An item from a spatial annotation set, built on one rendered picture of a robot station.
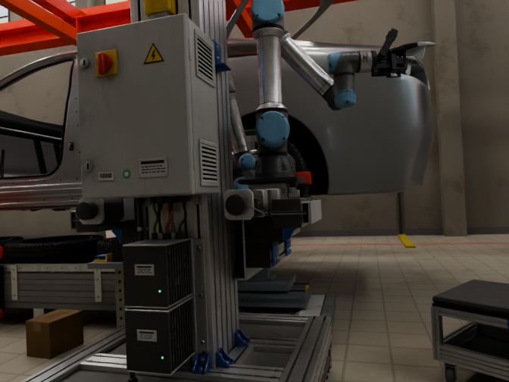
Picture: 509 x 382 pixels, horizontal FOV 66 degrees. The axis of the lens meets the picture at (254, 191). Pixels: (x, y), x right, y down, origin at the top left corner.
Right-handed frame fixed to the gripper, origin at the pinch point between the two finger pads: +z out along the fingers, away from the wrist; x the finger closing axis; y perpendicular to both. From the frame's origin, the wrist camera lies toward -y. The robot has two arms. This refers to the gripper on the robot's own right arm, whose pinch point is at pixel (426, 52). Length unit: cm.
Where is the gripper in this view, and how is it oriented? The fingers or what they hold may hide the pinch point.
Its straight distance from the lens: 160.8
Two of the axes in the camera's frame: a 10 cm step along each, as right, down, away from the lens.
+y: 0.4, 9.9, -1.5
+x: -0.4, -1.5, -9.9
